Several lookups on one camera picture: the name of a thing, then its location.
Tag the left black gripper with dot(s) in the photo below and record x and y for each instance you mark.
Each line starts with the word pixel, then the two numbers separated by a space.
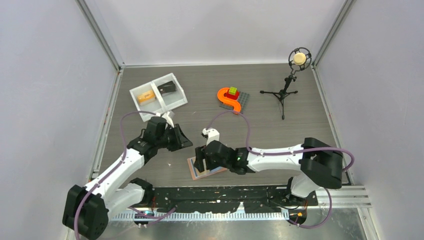
pixel 181 141

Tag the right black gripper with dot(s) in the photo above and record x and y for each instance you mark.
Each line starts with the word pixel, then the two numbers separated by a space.
pixel 199 163

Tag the pink leather card holder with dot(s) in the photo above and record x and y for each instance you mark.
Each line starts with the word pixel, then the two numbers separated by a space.
pixel 196 175

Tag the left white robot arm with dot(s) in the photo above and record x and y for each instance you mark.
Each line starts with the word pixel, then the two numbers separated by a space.
pixel 89 208

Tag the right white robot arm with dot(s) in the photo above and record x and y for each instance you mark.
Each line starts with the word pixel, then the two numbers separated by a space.
pixel 318 164

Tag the orange card box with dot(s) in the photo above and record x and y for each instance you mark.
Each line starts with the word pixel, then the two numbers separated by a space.
pixel 146 97

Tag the black card box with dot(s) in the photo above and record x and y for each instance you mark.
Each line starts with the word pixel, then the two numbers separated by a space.
pixel 167 88

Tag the white two-compartment tray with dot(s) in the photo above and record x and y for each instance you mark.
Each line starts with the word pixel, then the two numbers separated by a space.
pixel 162 104

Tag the orange S-shaped toy track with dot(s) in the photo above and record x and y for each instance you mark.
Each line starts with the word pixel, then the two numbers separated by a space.
pixel 236 106

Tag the red toy brick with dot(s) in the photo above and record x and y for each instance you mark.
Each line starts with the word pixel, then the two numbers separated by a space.
pixel 232 97

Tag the grey toy baseplate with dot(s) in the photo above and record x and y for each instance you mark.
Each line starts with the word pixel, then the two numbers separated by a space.
pixel 243 99

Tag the green toy brick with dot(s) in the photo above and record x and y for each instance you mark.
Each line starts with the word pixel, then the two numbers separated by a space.
pixel 232 91

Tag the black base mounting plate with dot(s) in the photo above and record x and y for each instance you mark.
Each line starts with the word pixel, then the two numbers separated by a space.
pixel 224 199

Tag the black tripod mic stand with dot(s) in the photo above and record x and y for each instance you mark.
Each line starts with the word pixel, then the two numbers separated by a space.
pixel 283 93

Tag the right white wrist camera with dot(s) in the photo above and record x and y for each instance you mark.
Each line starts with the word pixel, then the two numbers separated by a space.
pixel 211 134

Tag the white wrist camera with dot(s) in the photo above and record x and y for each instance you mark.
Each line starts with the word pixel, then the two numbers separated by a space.
pixel 168 116
pixel 211 134

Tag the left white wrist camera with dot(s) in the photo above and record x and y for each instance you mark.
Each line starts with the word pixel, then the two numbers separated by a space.
pixel 168 116

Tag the microphone with shock mount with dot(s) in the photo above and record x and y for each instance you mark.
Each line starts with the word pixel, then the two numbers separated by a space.
pixel 299 59

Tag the aluminium frame rail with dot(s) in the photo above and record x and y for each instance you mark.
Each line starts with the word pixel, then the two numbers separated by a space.
pixel 348 197

